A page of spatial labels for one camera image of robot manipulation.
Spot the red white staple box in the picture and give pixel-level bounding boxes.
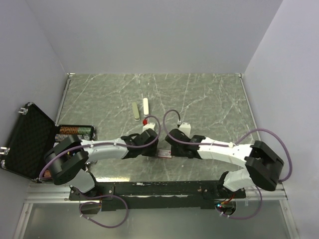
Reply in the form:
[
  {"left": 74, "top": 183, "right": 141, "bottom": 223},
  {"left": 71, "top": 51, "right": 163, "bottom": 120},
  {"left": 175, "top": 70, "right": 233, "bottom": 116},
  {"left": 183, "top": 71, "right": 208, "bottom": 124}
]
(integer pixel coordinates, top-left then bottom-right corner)
[{"left": 157, "top": 149, "right": 172, "bottom": 158}]

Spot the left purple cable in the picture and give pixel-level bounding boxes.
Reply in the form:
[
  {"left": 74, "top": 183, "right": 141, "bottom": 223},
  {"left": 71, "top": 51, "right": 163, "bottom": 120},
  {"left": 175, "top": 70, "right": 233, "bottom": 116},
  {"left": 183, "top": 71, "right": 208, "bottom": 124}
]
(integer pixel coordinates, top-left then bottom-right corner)
[{"left": 38, "top": 115, "right": 160, "bottom": 229}]

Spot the black poker chip case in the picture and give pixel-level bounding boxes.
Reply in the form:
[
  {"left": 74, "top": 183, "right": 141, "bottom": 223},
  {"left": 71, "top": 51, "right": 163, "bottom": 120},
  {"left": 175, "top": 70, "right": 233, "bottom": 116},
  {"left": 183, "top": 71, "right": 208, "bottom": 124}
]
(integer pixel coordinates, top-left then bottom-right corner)
[{"left": 0, "top": 102, "right": 96, "bottom": 183}]

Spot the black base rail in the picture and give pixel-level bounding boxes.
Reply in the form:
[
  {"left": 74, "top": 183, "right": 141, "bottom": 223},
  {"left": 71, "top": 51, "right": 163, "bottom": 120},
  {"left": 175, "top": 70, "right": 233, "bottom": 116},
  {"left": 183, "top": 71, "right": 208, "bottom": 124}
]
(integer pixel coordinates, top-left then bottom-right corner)
[{"left": 69, "top": 180, "right": 246, "bottom": 211}]

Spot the white stapler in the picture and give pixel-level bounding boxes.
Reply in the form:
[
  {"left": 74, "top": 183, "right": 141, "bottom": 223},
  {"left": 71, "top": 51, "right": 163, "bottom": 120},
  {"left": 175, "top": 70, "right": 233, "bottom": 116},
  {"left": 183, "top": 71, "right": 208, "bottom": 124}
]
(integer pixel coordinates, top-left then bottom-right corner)
[{"left": 143, "top": 98, "right": 150, "bottom": 117}]

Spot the olive green stapler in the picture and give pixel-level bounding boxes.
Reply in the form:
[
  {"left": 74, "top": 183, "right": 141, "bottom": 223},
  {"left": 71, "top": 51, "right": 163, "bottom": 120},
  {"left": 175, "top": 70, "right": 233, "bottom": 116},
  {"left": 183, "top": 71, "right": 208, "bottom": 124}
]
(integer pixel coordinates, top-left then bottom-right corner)
[{"left": 132, "top": 102, "right": 140, "bottom": 121}]

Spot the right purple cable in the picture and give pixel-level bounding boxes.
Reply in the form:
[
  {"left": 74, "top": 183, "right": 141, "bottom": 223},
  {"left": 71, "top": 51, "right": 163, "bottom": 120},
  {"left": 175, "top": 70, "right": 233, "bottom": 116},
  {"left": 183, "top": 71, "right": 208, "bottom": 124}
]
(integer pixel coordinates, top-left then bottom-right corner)
[{"left": 162, "top": 110, "right": 293, "bottom": 221}]

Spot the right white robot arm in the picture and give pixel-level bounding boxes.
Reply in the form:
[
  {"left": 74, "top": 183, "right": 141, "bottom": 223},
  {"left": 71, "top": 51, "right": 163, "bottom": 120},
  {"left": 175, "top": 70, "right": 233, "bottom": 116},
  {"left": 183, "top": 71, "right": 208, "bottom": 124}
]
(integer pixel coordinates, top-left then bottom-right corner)
[{"left": 165, "top": 128, "right": 284, "bottom": 198}]

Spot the purple cable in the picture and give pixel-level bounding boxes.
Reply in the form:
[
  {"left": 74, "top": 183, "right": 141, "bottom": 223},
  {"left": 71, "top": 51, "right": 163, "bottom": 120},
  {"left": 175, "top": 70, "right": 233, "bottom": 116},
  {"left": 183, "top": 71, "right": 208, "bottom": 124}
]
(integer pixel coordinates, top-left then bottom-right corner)
[
  {"left": 38, "top": 115, "right": 160, "bottom": 229},
  {"left": 162, "top": 110, "right": 293, "bottom": 221}
]

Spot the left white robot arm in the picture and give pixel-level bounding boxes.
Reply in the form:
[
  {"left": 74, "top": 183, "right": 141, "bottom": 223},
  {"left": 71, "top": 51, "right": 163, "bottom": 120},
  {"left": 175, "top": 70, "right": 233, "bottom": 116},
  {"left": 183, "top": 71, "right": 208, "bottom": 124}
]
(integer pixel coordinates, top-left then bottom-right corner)
[{"left": 42, "top": 129, "right": 159, "bottom": 200}]

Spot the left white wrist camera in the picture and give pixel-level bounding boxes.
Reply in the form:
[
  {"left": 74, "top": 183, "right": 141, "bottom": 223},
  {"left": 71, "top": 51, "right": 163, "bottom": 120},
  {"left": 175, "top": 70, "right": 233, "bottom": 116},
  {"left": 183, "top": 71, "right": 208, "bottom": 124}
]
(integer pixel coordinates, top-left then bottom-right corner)
[{"left": 142, "top": 119, "right": 155, "bottom": 132}]

